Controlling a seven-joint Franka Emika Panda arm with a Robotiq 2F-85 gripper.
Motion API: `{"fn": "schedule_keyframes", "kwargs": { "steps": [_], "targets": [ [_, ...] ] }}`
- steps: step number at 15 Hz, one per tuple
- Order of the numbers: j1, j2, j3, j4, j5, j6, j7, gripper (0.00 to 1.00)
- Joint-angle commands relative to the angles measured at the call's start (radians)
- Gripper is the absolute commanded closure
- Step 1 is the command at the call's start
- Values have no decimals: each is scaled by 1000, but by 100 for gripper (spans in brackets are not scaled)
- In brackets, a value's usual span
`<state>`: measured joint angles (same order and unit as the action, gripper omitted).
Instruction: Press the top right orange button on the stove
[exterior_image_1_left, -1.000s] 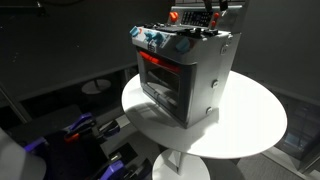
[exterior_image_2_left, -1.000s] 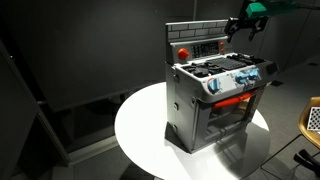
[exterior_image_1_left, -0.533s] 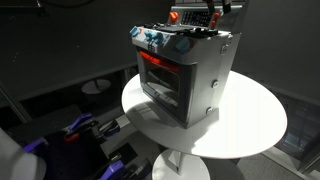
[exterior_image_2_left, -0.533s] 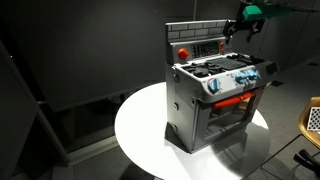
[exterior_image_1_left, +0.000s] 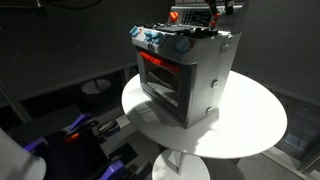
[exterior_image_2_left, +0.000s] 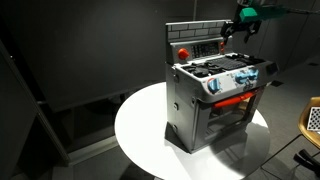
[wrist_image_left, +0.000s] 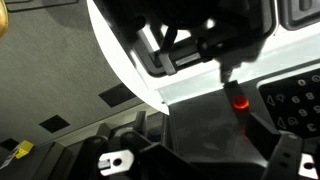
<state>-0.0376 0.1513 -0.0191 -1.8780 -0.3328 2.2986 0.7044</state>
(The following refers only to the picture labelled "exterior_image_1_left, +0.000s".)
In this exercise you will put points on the black and purple clamp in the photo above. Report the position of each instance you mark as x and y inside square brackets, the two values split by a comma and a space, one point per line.
[109, 128]

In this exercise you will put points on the white round floor base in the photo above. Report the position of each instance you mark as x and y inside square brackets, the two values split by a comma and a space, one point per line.
[96, 86]

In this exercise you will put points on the purple clamp with orange trigger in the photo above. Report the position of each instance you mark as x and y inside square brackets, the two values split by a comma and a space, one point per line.
[80, 123]

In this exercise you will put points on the stove keypad display panel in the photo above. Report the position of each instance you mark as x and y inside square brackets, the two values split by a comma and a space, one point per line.
[196, 17]

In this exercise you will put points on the transparent oven door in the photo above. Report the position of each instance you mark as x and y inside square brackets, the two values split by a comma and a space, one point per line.
[163, 85]

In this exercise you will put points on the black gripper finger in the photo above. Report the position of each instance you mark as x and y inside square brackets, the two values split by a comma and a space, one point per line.
[212, 6]
[228, 6]

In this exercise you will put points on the dark cabinet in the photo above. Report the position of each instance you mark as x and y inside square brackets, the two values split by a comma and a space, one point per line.
[301, 133]

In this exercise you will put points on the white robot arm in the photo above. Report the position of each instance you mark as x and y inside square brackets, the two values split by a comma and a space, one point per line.
[15, 163]

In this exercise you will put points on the white round table top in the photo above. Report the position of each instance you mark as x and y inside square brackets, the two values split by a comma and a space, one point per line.
[246, 123]

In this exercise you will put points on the small round orange stove button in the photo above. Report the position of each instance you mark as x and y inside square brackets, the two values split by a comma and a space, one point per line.
[217, 15]
[212, 23]

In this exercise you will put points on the blue stove knob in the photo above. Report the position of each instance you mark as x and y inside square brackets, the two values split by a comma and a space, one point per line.
[160, 38]
[134, 31]
[150, 35]
[182, 44]

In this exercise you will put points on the orange stove knob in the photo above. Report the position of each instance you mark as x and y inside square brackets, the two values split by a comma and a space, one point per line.
[173, 16]

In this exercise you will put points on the black stove burner grate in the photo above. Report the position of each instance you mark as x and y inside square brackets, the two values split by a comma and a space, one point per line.
[181, 30]

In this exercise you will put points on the white table pedestal base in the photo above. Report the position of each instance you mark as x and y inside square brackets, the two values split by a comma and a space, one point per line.
[170, 168]

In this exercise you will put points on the grey metal frame bar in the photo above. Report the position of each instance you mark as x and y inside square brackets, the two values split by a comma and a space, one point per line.
[13, 103]

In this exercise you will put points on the silver toy stove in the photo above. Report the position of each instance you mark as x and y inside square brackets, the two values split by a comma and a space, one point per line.
[206, 66]

